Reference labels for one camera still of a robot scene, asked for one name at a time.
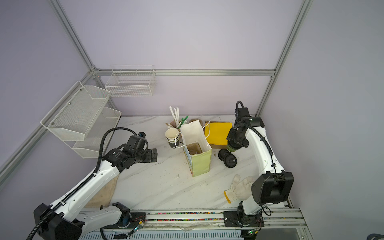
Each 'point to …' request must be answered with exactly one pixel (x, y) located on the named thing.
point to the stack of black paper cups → (172, 136)
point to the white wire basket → (131, 80)
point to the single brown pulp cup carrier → (194, 148)
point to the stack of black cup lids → (230, 160)
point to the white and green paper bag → (200, 163)
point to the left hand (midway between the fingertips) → (147, 155)
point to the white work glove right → (239, 190)
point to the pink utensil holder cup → (172, 123)
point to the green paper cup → (230, 149)
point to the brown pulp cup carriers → (192, 120)
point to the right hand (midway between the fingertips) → (233, 139)
